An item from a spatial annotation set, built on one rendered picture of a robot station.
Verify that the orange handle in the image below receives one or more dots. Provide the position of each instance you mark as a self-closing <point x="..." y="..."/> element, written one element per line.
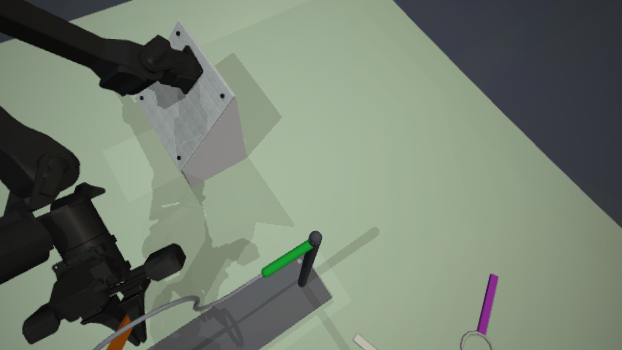
<point x="120" y="341"/>

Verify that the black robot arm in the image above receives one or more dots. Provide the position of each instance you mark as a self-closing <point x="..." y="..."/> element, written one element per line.
<point x="36" y="168"/>

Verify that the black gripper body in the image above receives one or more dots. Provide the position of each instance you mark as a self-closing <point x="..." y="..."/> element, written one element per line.
<point x="159" y="265"/>

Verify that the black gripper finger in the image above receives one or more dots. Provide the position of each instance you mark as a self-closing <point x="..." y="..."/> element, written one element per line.
<point x="111" y="316"/>
<point x="133" y="305"/>

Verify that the grey loop with straight flat handle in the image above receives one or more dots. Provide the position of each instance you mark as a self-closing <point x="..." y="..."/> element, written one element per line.
<point x="363" y="343"/>

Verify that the grey ring with purple handle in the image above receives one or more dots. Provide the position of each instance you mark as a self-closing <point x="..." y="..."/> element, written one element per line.
<point x="485" y="312"/>

